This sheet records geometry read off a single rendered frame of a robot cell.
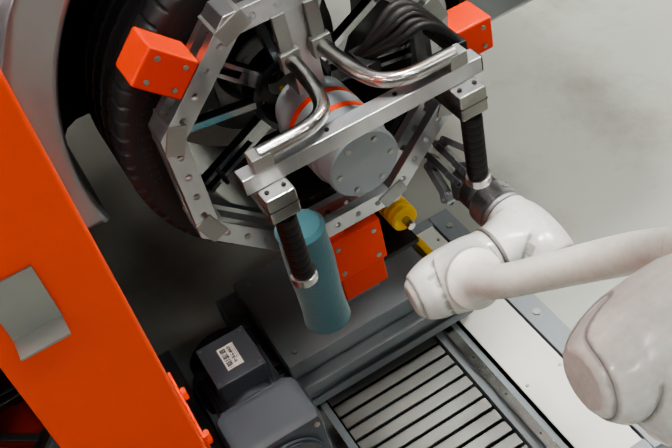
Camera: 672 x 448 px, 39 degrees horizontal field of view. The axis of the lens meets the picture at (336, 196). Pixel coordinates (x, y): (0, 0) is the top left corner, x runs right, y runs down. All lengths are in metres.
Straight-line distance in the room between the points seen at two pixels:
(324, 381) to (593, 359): 1.15
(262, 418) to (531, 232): 0.61
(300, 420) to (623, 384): 0.86
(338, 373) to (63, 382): 1.02
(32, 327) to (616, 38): 2.36
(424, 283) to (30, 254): 0.71
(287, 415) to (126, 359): 0.63
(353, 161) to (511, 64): 1.61
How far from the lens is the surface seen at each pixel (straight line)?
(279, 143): 1.36
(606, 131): 2.81
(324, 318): 1.75
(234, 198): 1.79
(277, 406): 1.81
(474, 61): 1.49
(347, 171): 1.52
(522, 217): 1.63
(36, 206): 1.03
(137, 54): 1.45
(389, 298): 2.15
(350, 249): 1.84
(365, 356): 2.14
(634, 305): 1.07
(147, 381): 1.26
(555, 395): 2.14
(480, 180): 1.59
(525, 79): 3.01
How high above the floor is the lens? 1.88
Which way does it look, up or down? 44 degrees down
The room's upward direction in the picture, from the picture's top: 15 degrees counter-clockwise
